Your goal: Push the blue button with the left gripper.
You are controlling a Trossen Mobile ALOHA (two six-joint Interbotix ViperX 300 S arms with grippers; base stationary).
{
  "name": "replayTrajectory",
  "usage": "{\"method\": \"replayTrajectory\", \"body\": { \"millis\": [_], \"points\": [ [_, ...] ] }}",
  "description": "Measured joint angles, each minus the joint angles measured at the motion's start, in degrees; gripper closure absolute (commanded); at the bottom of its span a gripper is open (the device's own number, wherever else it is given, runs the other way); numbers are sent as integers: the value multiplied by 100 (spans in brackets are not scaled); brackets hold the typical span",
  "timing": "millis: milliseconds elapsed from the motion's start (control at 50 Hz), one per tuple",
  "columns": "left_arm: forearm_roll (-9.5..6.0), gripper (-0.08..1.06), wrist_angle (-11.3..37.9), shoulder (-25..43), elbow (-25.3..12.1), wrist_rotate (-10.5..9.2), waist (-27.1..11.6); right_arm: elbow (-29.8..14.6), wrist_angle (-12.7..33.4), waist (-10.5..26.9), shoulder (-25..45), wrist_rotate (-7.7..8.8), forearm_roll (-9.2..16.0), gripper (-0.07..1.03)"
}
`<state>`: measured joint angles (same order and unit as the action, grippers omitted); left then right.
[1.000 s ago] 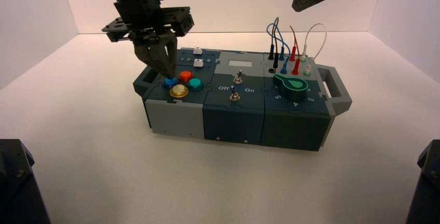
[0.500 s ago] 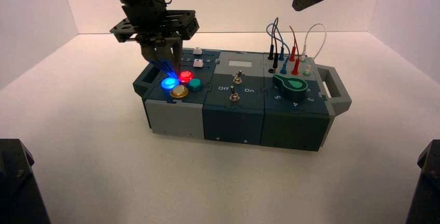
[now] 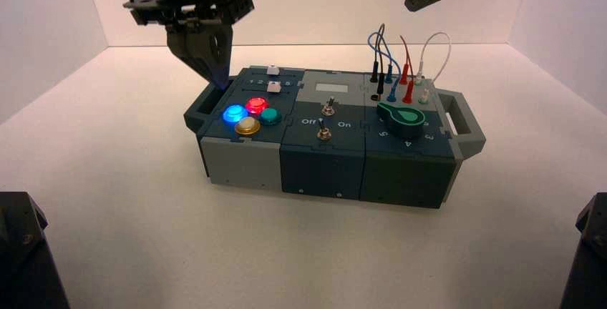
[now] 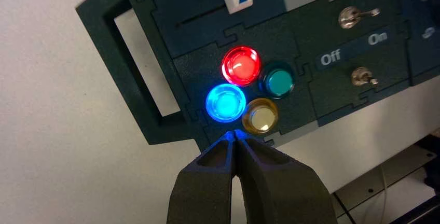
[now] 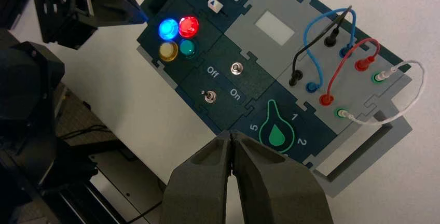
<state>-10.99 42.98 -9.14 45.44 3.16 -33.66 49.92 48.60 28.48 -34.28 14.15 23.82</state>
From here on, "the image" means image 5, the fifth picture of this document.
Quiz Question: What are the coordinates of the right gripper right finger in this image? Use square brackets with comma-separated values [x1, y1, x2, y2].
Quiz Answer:
[231, 131, 334, 224]

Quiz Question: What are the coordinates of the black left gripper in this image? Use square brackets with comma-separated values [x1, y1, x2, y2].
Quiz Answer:
[33, 0, 149, 50]

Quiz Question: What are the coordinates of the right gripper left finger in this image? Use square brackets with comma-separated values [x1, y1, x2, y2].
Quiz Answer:
[159, 130, 232, 224]

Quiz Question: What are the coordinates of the blue push button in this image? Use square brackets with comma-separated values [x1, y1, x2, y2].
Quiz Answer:
[158, 18, 180, 41]

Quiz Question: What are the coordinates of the yellow push button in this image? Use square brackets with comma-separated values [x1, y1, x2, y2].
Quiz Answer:
[158, 41, 180, 62]

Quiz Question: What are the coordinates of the red push button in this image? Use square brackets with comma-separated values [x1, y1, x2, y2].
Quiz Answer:
[178, 16, 200, 39]

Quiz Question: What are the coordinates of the green push button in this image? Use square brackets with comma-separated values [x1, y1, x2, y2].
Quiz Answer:
[179, 39, 199, 59]

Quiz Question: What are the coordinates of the green rotary knob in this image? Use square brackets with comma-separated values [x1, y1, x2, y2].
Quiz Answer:
[258, 99, 296, 155]

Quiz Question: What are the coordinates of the white slider knob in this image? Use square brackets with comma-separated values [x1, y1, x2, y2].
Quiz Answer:
[208, 0, 225, 13]

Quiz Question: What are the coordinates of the dark teal grey task box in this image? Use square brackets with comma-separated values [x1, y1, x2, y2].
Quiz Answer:
[136, 0, 413, 199]

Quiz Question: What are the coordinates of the white display screen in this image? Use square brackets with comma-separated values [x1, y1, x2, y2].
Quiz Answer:
[254, 10, 296, 47]

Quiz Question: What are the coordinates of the thin black cable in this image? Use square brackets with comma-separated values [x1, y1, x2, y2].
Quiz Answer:
[58, 125, 119, 141]
[127, 200, 164, 224]

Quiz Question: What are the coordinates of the red jumper cable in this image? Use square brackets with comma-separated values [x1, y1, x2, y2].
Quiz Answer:
[319, 38, 381, 107]

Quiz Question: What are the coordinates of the blue jumper cable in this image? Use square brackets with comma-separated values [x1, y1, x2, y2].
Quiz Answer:
[303, 8, 358, 94]

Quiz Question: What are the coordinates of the black jumper cable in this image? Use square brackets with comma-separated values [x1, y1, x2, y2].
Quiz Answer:
[288, 5, 353, 87]

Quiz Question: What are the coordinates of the white jumper cable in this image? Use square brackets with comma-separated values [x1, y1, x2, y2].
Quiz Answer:
[335, 60, 426, 126]

